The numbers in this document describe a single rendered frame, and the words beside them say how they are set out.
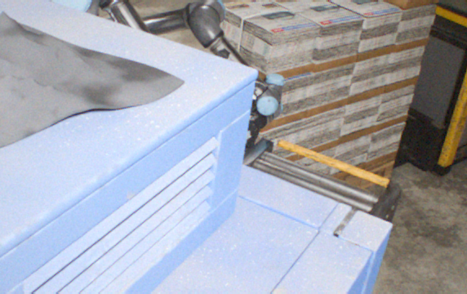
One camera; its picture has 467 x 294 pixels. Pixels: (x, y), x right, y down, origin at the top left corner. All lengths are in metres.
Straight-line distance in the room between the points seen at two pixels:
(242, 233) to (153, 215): 0.19
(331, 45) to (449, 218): 1.30
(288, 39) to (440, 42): 1.50
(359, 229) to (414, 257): 2.67
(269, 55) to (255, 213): 2.05
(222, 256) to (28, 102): 0.31
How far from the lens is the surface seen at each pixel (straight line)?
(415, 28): 3.66
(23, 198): 0.55
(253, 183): 0.95
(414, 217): 3.88
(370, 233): 0.91
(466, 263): 3.67
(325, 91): 3.29
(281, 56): 2.98
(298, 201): 0.93
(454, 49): 4.22
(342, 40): 3.23
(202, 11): 2.63
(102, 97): 0.67
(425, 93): 4.38
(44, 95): 0.65
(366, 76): 3.50
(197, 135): 0.70
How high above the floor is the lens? 2.06
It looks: 30 degrees down
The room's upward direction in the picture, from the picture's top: 8 degrees clockwise
